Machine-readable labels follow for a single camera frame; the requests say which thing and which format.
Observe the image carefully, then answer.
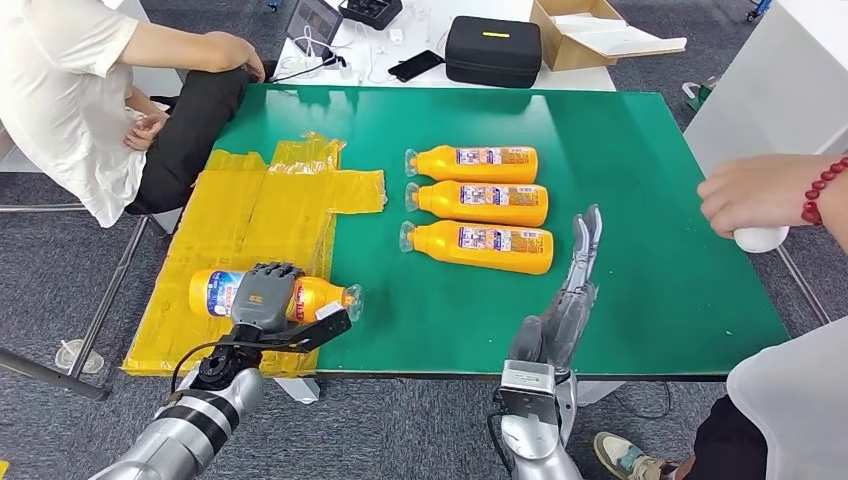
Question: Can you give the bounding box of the person's left hand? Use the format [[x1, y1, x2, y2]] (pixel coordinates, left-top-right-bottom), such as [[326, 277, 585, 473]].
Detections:
[[220, 31, 268, 84]]

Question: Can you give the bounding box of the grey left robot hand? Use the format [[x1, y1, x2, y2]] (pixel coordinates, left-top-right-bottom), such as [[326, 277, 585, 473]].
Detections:
[[230, 262, 306, 336]]

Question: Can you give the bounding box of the person's right hand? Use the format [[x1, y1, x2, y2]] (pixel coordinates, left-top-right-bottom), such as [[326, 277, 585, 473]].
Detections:
[[696, 154, 813, 240], [123, 110, 170, 152]]

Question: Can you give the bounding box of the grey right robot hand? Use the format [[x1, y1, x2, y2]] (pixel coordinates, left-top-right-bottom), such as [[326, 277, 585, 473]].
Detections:
[[507, 203, 604, 383]]

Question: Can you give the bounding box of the orange detergent bottle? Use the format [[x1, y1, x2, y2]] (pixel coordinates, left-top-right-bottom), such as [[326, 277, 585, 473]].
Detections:
[[404, 144, 539, 185], [399, 219, 555, 277], [188, 268, 365, 325], [404, 180, 550, 229]]

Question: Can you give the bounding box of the white table foot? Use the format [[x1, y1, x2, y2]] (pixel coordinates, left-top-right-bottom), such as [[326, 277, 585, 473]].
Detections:
[[274, 377, 321, 405], [572, 380, 627, 407]]

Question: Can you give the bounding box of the dark tablet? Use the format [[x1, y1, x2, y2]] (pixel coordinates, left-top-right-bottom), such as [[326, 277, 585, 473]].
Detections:
[[285, 0, 346, 59]]

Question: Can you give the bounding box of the yellow taped cardboard mat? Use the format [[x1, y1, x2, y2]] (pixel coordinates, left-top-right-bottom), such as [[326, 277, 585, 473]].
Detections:
[[123, 132, 389, 378]]

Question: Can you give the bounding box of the white table with metal legs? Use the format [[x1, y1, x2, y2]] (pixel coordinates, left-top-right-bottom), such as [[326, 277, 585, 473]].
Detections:
[[682, 0, 848, 326]]

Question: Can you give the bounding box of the person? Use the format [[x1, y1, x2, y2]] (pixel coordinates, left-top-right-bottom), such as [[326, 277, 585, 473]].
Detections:
[[675, 153, 848, 480], [0, 0, 268, 230]]

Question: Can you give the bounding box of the green and white object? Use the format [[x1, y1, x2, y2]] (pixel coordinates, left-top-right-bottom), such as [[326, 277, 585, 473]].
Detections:
[[682, 76, 722, 114]]

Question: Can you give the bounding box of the black tray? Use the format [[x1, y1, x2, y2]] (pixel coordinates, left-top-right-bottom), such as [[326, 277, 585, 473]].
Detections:
[[338, 0, 404, 32]]

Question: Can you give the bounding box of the pale sneaker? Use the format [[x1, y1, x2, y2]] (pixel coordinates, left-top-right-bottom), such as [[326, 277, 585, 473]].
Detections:
[[592, 431, 677, 480]]

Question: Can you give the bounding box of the black smartphone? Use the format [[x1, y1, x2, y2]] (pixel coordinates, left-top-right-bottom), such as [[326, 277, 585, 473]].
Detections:
[[388, 49, 446, 84]]

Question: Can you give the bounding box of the white desk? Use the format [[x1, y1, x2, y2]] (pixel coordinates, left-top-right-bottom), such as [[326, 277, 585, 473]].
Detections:
[[271, 0, 619, 93]]

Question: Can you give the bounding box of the clear plastic cup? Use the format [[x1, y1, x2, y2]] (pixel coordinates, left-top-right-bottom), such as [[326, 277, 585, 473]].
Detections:
[[55, 339, 106, 374]]

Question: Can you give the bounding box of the white flat sheet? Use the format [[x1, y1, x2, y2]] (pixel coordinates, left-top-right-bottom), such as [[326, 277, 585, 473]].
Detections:
[[553, 14, 689, 60]]

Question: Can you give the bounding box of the open cardboard box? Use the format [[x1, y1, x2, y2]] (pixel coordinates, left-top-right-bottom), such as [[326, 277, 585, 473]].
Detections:
[[529, 0, 689, 73]]

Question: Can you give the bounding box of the black zip case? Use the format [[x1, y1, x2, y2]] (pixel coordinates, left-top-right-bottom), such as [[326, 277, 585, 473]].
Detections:
[[445, 15, 544, 90]]

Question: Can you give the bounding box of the white bench with metal frame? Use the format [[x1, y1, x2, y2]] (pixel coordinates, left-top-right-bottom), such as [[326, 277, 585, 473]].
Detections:
[[0, 0, 185, 402]]

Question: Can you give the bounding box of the red bead bracelet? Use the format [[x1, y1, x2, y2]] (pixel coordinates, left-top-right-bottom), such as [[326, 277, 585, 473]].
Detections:
[[800, 155, 848, 228]]

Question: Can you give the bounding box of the white charging cable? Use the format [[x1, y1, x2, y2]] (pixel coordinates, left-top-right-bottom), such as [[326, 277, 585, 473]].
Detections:
[[291, 25, 362, 81]]

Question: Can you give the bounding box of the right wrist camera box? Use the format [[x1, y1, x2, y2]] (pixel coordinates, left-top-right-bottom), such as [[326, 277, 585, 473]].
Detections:
[[496, 359, 561, 429]]

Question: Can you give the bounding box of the black floor cable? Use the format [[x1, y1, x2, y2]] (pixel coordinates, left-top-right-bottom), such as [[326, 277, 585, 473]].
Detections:
[[612, 382, 674, 422]]

